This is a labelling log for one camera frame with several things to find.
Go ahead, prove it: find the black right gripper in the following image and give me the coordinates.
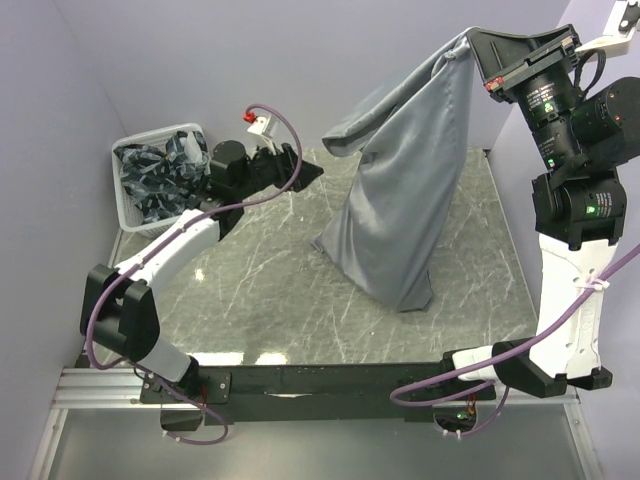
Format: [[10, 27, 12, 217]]
[[465, 23, 584, 171]]

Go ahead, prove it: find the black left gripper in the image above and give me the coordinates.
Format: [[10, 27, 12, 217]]
[[235, 137, 324, 201]]

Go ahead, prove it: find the grey pillowcase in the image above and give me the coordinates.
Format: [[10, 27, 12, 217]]
[[313, 30, 475, 312]]

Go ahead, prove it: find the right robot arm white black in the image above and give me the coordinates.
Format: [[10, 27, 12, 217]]
[[438, 26, 639, 399]]

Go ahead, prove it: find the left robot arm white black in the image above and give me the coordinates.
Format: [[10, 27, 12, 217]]
[[80, 141, 324, 402]]

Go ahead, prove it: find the dark patterned cloth in basket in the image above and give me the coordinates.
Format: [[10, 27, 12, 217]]
[[114, 130, 210, 224]]

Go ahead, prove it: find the white plastic basket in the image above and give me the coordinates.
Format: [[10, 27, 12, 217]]
[[112, 123, 206, 238]]

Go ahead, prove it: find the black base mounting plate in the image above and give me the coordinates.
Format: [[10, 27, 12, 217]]
[[139, 360, 501, 427]]

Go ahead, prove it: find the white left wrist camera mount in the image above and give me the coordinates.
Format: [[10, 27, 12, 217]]
[[243, 111, 278, 155]]

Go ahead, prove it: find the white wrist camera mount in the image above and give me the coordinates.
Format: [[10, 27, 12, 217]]
[[576, 1, 639, 57], [243, 111, 278, 155]]

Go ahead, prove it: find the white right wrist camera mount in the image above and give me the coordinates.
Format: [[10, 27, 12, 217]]
[[576, 1, 639, 57]]

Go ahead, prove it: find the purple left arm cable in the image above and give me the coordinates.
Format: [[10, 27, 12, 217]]
[[83, 103, 302, 447]]

